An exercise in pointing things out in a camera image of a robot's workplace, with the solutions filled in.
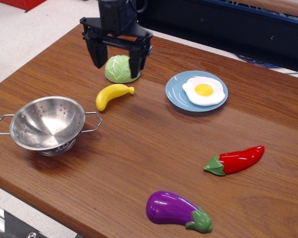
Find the purple toy eggplant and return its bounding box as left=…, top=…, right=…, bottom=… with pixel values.
left=146, top=190, right=213, bottom=233

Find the steel colander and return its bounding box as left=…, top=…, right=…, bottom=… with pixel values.
left=0, top=96, right=102, bottom=156

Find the toy fried egg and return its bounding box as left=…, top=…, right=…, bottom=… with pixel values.
left=182, top=76, right=225, bottom=106

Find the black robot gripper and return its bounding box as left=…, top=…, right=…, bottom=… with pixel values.
left=80, top=0, right=152, bottom=78

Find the green toy cabbage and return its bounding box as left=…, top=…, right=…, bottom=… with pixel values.
left=105, top=55, right=141, bottom=84

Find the red box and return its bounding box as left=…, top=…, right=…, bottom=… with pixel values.
left=0, top=0, right=46, bottom=11

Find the aluminium rail with bracket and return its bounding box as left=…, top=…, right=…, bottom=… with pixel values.
left=0, top=202, right=82, bottom=238

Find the yellow toy banana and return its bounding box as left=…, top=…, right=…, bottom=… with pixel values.
left=95, top=84, right=135, bottom=112

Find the dark blue metal frame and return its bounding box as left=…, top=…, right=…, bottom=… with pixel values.
left=136, top=0, right=298, bottom=71

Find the red toy chili pepper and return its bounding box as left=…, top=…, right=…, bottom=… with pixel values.
left=203, top=145, right=265, bottom=176

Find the light blue plate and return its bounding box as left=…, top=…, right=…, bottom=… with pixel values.
left=165, top=70, right=228, bottom=113

